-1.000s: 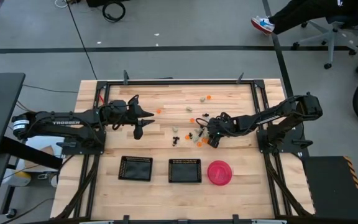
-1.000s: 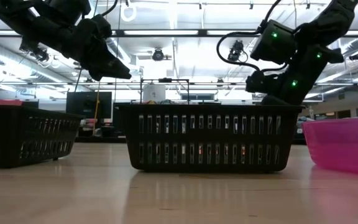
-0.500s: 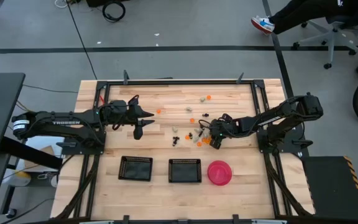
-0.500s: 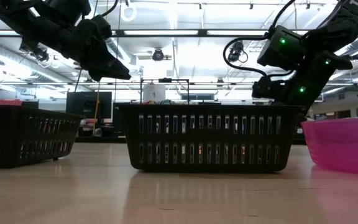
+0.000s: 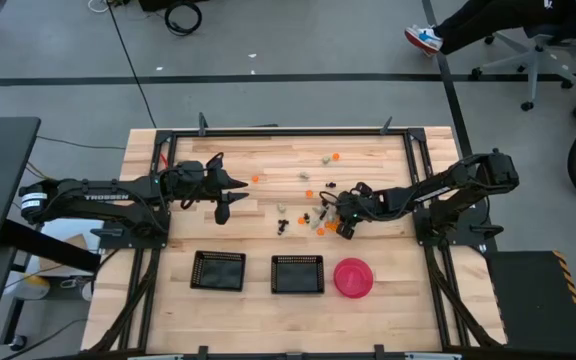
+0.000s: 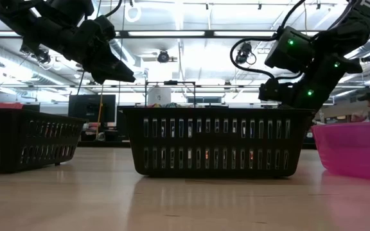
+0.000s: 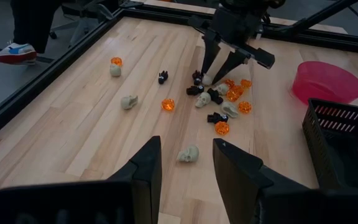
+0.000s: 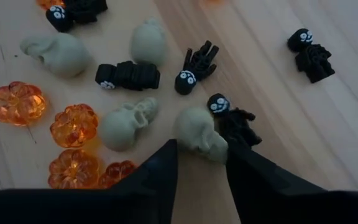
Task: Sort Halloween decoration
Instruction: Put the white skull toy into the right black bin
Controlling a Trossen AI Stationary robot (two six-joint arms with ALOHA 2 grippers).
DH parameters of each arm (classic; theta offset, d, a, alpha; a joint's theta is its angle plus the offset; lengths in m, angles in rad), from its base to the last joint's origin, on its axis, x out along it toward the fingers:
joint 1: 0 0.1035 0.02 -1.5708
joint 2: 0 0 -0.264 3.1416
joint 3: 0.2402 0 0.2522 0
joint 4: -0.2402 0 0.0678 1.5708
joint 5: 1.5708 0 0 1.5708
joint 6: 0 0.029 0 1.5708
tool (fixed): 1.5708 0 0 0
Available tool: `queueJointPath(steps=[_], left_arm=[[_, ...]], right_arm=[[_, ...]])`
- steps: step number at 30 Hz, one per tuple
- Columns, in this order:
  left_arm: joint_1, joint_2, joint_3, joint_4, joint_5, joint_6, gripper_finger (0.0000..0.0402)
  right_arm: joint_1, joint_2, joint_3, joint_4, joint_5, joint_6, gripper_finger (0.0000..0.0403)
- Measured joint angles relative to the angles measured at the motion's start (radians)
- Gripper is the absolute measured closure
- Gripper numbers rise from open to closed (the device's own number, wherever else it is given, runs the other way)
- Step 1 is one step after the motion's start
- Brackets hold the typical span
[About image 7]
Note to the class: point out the pink translucent plastic bowl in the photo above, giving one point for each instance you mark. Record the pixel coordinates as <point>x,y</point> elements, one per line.
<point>328,84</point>

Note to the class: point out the white blue red sneaker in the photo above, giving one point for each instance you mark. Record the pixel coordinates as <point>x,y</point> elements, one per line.
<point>14,53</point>

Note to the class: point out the black slotted plastic basket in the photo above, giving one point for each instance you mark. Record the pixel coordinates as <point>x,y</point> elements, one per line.
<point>337,155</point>

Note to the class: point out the beige plastic skull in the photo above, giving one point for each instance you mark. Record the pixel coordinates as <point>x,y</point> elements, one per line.
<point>188,154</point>
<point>203,99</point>
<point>207,80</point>
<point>229,109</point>
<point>222,89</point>
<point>129,101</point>
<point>115,70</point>

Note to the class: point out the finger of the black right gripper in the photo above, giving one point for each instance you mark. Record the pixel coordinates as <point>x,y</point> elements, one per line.
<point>232,65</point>
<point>210,53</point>

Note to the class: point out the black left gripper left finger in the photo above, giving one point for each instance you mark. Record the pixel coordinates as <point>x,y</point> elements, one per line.
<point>148,174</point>

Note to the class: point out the black plastic spider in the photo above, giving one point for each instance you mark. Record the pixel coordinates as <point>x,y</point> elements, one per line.
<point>196,77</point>
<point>215,96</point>
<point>217,118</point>
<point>163,76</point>
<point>194,90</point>

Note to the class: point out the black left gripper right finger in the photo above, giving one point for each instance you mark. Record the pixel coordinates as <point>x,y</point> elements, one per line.
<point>235,174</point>

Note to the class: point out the grey office chair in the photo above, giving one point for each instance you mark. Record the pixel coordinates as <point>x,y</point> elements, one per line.
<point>87,31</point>

